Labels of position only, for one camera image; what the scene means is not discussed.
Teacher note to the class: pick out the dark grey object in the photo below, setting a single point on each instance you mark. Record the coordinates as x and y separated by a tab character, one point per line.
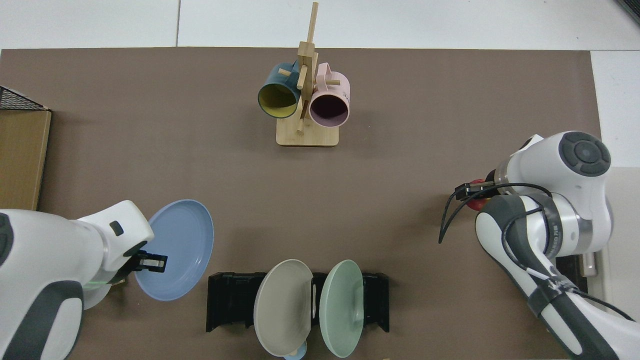
631	9

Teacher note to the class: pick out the wooden cup stand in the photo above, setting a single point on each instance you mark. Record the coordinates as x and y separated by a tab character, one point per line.
310	136

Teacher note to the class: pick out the dark teal cup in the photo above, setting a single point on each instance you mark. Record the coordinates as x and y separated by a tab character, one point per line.
272	80

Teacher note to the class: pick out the red yellow apple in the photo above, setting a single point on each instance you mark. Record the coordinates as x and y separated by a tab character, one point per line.
480	204

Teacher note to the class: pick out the pale toaster oven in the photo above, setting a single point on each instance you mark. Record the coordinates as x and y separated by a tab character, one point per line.
625	280

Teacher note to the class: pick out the pink cup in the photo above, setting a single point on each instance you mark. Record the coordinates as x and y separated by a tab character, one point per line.
337	85

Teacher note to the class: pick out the black dish rack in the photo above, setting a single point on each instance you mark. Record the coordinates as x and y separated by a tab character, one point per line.
227	300

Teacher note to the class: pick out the beige grey plate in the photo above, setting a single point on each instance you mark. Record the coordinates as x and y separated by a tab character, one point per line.
282	310

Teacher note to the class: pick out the small blue round thing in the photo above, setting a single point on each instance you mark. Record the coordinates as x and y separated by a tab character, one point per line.
296	356

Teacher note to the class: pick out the pale green plate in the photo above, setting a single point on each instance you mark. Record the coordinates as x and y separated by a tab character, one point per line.
340	310

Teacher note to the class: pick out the wooden plate stand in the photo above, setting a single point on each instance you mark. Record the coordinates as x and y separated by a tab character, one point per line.
119	282

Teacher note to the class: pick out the brown table cloth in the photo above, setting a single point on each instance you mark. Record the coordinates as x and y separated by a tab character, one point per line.
250	200

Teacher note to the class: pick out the blue plate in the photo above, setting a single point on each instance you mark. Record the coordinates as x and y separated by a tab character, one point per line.
185	240

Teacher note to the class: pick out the white plate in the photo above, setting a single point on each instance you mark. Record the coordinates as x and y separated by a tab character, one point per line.
95	297

